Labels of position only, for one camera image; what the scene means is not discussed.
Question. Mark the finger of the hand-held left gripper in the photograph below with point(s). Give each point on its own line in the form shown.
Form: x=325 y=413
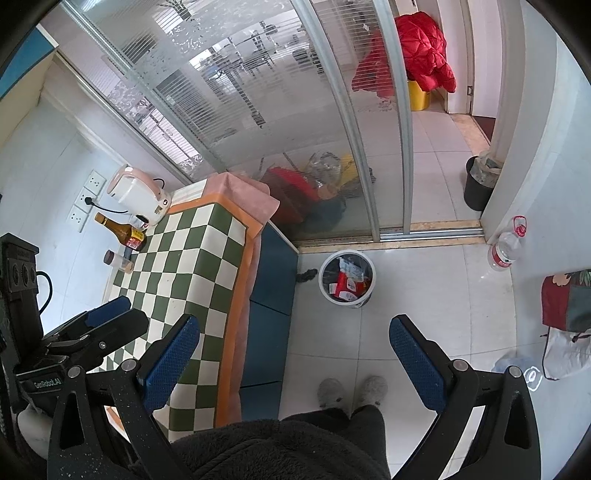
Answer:
x=111 y=310
x=131 y=325

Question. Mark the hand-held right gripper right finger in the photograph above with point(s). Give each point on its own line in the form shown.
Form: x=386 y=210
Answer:
x=415 y=360

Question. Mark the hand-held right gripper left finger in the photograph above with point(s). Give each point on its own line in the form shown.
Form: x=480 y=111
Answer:
x=171 y=360

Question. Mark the white trash bin black liner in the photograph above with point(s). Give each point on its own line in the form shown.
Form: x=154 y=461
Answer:
x=344 y=303

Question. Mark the clear spice jar brown lid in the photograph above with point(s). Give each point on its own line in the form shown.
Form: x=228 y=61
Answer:
x=119 y=261

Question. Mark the person's right grey slipper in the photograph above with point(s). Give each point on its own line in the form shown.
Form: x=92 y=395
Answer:
x=370 y=390

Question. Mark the person's grey slipper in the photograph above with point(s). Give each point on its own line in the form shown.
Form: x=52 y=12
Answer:
x=331 y=392
x=370 y=390

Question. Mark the brown sauce bottle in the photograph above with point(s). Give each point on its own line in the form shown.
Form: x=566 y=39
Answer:
x=122 y=230

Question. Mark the person's grey trousers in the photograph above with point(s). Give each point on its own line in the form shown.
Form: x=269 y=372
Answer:
x=369 y=429

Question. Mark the person's left grey slipper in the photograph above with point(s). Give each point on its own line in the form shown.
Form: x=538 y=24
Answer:
x=331 y=392

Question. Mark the clear plastic bag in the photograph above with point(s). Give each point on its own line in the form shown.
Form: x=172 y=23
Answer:
x=325 y=164
x=505 y=362

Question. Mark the small red white packet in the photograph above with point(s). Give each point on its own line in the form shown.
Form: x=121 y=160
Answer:
x=140 y=224

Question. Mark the green white checkered tablecloth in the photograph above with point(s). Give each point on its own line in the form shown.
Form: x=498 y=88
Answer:
x=194 y=258

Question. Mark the pink white electric kettle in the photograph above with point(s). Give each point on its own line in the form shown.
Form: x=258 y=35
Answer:
x=134 y=194

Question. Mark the dark cloth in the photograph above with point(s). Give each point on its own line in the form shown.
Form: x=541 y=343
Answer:
x=307 y=277

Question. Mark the white cloth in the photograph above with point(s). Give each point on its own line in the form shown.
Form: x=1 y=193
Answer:
x=32 y=429

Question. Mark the clear water bottle red label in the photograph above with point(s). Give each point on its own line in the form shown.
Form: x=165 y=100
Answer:
x=505 y=249

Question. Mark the red printed cloth bag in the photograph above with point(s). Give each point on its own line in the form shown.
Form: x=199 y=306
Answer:
x=561 y=300

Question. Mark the pink towel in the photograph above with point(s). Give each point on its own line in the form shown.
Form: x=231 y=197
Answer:
x=249 y=198

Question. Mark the yellow bag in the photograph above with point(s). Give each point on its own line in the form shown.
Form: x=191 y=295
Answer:
x=348 y=168

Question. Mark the frosted glass sliding door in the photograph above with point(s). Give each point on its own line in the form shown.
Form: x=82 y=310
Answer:
x=207 y=92

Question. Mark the dark red doormat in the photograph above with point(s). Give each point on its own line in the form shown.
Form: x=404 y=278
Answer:
x=485 y=127

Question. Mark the yellow bin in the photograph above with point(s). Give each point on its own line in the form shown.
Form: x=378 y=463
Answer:
x=418 y=97

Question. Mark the red padded jacket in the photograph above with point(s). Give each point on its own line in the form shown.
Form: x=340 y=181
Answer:
x=425 y=50

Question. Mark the blue wall cabinet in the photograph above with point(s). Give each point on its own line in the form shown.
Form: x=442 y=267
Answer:
x=23 y=64

